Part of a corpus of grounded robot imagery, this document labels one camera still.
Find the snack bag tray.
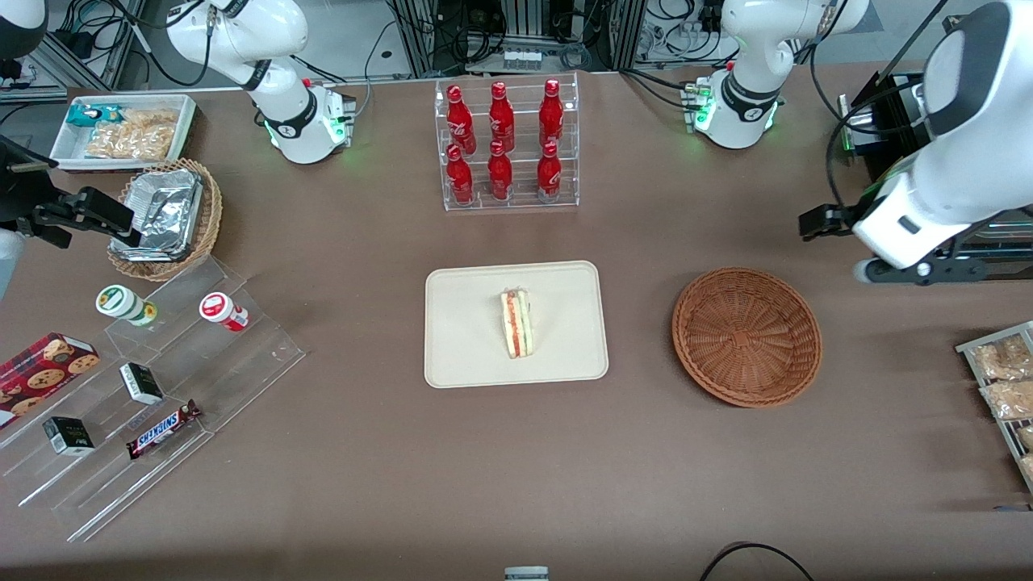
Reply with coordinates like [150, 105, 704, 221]
[956, 321, 1033, 493]

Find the clear bag of crackers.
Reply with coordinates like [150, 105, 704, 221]
[971, 335, 1033, 382]
[981, 379, 1033, 420]

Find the red plaid cookie box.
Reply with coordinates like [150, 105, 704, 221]
[0, 332, 100, 428]

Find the black angular device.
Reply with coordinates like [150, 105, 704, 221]
[0, 133, 59, 207]

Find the white rectangular snack tray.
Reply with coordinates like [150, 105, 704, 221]
[50, 94, 198, 172]

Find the black food warmer cabinet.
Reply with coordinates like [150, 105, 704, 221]
[838, 71, 1033, 283]

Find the snickers chocolate bar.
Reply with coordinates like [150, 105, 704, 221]
[127, 399, 202, 460]

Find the light tan wicker basket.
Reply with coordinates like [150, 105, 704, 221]
[107, 158, 223, 282]

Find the green lid white cup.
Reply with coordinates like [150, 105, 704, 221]
[95, 285, 158, 328]

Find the black cable loop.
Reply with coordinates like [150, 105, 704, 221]
[699, 542, 816, 581]

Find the teal snack packet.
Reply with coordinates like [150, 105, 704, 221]
[66, 103, 122, 128]

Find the clear bag of chips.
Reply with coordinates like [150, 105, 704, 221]
[85, 109, 180, 161]

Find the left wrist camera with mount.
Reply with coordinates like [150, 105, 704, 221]
[855, 240, 961, 286]

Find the beige plastic tray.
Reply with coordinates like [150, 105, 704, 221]
[424, 260, 609, 389]

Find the clear acrylic stepped display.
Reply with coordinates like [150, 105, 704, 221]
[0, 254, 306, 543]

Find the aluminium foil container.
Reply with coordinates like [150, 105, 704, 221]
[111, 169, 204, 261]

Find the red cola bottle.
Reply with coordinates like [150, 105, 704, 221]
[539, 78, 565, 148]
[488, 81, 516, 153]
[537, 141, 563, 203]
[446, 144, 475, 205]
[446, 85, 476, 154]
[487, 140, 514, 201]

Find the clear acrylic bottle rack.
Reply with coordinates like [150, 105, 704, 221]
[434, 73, 580, 212]

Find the red lid white cup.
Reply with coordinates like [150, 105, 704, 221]
[199, 292, 249, 332]

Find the small black carton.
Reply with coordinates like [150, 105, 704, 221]
[43, 416, 95, 457]
[119, 362, 165, 405]

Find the aluminium equipment rack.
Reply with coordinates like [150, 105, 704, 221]
[387, 0, 646, 77]

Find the round brown wicker basket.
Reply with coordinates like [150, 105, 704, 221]
[671, 267, 823, 408]

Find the triangular sandwich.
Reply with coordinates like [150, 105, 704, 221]
[500, 288, 535, 360]

